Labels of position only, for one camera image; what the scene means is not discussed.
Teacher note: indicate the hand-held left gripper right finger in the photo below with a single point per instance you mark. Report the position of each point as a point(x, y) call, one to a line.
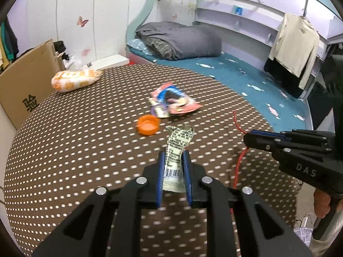
point(186, 174)

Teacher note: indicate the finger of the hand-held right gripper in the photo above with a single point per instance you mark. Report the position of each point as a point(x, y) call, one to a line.
point(265, 135)
point(257, 143)

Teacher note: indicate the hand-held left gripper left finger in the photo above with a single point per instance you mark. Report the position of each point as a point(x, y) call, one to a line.
point(160, 171)

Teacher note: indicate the white barcode wrapper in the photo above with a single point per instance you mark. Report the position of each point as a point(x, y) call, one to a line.
point(175, 150)

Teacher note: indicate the person's right hand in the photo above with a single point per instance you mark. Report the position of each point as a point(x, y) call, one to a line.
point(321, 203)

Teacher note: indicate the orange bottle cap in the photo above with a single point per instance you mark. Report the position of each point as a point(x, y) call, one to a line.
point(147, 124)

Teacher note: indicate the black hanging garment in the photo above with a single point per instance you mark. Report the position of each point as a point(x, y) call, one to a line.
point(281, 77)

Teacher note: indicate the black board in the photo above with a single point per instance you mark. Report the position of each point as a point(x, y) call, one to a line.
point(319, 104)

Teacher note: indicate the purple snack packet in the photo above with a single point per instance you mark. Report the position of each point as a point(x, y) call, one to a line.
point(160, 109)

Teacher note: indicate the blue candy print bedsheet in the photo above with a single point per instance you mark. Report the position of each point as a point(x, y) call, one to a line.
point(235, 77)

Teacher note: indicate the checked white cloth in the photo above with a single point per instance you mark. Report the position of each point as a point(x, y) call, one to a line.
point(302, 234)

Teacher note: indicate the cartoon snack packet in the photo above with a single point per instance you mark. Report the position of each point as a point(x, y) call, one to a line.
point(176, 100)

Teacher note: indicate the person's beige trousers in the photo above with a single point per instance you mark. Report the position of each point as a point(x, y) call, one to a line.
point(325, 243)

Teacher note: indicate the dark cloth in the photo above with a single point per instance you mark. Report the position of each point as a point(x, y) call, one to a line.
point(335, 80)

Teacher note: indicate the cream hanging shirt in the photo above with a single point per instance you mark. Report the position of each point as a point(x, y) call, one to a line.
point(294, 48)

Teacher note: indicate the white step platform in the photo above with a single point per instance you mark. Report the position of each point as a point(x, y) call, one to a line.
point(109, 63)

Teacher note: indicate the grey duvet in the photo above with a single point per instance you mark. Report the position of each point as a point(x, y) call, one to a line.
point(187, 40)

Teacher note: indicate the plaid blanket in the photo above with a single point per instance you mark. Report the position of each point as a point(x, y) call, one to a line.
point(160, 48)

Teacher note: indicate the white and orange plastic bag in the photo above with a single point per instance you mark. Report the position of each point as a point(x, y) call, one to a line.
point(75, 80)

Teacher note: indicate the small blue box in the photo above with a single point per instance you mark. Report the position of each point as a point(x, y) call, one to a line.
point(238, 10)

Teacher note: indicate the blue striped pillow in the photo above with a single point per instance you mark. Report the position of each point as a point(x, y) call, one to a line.
point(135, 45)

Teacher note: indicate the small dark object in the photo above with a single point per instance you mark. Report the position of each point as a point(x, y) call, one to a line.
point(88, 64)

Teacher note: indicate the white low cabinet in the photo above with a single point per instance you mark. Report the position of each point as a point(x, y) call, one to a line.
point(5, 144)

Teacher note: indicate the black bag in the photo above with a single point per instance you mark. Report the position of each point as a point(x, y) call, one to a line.
point(60, 48)

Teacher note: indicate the brown cardboard box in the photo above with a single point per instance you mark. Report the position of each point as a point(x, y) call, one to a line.
point(26, 80)

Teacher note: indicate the pink butterfly sticker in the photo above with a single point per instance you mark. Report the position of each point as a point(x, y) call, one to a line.
point(82, 22)

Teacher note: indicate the white wardrobe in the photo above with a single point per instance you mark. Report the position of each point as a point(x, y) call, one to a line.
point(67, 5)

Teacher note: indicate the green hanging garment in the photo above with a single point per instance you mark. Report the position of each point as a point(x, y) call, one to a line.
point(6, 48)

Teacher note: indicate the black hanging jacket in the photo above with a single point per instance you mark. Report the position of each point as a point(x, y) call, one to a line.
point(12, 37)

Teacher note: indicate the white wall shelf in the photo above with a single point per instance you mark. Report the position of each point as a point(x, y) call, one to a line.
point(227, 21)

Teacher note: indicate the teal bunk bed frame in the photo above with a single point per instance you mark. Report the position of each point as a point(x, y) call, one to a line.
point(144, 13)

